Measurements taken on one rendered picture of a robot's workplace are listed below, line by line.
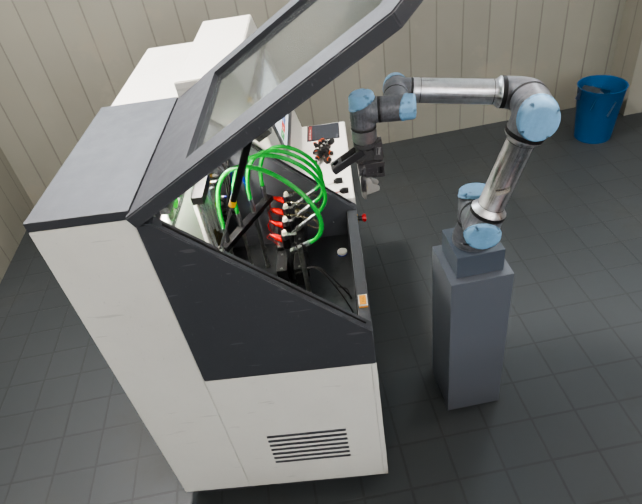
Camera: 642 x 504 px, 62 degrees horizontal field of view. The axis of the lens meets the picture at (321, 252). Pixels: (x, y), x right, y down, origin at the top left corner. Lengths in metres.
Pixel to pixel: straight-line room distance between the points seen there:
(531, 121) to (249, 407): 1.30
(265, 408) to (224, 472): 0.48
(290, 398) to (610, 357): 1.66
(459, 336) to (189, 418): 1.09
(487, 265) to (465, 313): 0.22
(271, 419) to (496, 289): 0.97
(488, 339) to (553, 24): 2.97
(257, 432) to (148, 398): 0.42
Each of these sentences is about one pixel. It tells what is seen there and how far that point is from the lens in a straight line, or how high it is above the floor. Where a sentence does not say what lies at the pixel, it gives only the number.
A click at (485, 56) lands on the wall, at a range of 4.57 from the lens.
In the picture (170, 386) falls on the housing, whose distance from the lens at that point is 1.93.
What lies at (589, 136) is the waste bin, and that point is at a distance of 4.57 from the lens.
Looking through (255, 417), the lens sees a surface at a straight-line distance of 2.04.
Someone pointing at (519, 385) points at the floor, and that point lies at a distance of 2.78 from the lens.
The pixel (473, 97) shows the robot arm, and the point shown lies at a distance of 1.74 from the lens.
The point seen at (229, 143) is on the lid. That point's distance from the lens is 1.26.
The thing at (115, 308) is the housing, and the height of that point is 1.17.
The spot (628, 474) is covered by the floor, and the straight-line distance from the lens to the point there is 2.64.
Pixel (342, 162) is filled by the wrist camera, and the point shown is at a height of 1.37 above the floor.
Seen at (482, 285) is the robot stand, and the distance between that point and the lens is 2.09.
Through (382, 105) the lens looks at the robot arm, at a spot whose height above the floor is 1.54.
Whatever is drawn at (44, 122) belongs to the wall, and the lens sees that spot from 4.57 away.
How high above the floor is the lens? 2.21
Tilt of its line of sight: 39 degrees down
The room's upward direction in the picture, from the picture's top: 10 degrees counter-clockwise
